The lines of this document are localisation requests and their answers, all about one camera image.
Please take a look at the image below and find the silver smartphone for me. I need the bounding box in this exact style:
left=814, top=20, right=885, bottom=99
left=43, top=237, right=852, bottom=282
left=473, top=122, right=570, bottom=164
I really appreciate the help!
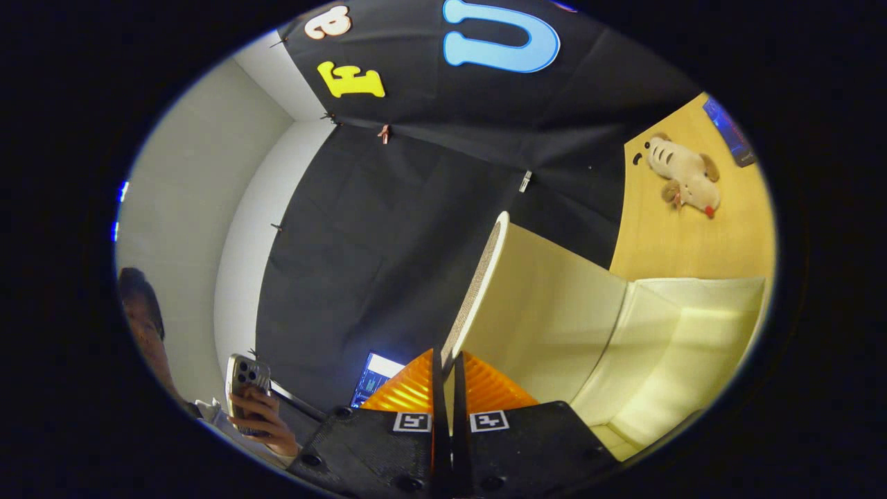
left=225, top=353, right=272, bottom=436

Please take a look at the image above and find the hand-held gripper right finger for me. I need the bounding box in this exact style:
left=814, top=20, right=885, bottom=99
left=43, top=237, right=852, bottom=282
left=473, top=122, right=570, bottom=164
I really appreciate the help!
left=452, top=350, right=621, bottom=499

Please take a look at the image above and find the laptop with lit screen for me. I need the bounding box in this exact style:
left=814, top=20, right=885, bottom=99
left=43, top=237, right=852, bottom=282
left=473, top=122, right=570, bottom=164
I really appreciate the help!
left=350, top=352, right=406, bottom=408

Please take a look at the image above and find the black backdrop cloth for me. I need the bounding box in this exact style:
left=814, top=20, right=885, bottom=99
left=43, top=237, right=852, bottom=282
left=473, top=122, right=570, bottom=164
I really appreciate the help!
left=255, top=0, right=708, bottom=410

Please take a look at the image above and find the cream fabric storage box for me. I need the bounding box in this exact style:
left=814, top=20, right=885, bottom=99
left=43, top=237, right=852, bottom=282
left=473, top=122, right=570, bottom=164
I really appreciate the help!
left=440, top=211, right=769, bottom=462

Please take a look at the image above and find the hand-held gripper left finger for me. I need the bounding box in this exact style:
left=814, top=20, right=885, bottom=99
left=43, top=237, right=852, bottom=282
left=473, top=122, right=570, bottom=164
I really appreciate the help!
left=288, top=349, right=444, bottom=499

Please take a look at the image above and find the blue cover book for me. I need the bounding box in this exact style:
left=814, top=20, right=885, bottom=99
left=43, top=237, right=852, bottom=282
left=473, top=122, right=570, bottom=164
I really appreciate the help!
left=702, top=96, right=757, bottom=168

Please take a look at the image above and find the beige plush toy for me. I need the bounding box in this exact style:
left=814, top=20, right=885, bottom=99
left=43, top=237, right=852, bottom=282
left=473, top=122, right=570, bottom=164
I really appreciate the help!
left=632, top=133, right=721, bottom=219

